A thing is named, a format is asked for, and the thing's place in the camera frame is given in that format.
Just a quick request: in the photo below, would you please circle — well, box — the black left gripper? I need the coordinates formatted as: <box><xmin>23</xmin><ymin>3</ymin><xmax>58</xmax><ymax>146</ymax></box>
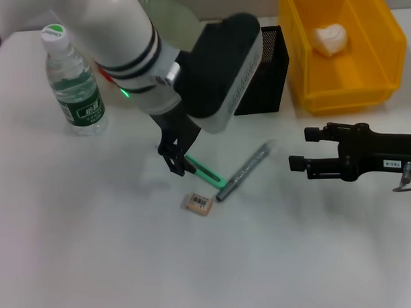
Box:
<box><xmin>151</xmin><ymin>103</ymin><xmax>204</xmax><ymax>179</ymax></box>

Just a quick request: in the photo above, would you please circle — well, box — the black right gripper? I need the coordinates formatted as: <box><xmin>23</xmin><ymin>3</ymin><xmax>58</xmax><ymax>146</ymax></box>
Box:
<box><xmin>287</xmin><ymin>118</ymin><xmax>411</xmax><ymax>184</ymax></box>

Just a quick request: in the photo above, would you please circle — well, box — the green utility knife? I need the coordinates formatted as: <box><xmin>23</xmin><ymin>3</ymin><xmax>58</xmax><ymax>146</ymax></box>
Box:
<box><xmin>184</xmin><ymin>153</ymin><xmax>227</xmax><ymax>191</ymax></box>

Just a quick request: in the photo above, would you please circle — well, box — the beige barcode eraser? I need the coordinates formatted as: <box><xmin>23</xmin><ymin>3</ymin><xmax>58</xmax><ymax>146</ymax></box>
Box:
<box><xmin>184</xmin><ymin>190</ymin><xmax>215</xmax><ymax>217</ymax></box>

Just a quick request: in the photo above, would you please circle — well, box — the white paper ball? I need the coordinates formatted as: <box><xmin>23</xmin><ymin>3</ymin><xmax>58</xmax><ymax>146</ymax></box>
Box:
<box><xmin>310</xmin><ymin>23</ymin><xmax>350</xmax><ymax>58</ymax></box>

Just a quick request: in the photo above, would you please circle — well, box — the clear green-label water bottle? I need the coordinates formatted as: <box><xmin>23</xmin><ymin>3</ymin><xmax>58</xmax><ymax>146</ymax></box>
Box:
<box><xmin>40</xmin><ymin>21</ymin><xmax>109</xmax><ymax>138</ymax></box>

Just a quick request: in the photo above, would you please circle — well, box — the grey marker pen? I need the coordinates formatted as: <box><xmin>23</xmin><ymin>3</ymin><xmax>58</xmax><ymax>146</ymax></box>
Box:
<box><xmin>214</xmin><ymin>142</ymin><xmax>272</xmax><ymax>203</ymax></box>

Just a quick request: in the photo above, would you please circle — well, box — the black mesh pen holder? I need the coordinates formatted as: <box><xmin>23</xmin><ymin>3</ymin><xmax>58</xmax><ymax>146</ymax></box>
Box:
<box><xmin>230</xmin><ymin>25</ymin><xmax>292</xmax><ymax>116</ymax></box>

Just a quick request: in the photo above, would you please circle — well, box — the green glass fruit bowl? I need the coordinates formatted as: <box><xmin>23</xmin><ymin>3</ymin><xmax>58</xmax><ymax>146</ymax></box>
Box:
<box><xmin>135</xmin><ymin>0</ymin><xmax>206</xmax><ymax>55</ymax></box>

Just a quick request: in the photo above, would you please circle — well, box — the yellow plastic bin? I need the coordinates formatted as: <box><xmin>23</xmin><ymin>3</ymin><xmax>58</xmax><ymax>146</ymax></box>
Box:
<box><xmin>277</xmin><ymin>0</ymin><xmax>410</xmax><ymax>118</ymax></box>

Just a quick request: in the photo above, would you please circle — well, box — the right arm cable plug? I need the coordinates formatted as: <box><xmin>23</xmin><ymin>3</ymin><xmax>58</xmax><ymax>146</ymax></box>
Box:
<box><xmin>391</xmin><ymin>161</ymin><xmax>411</xmax><ymax>193</ymax></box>

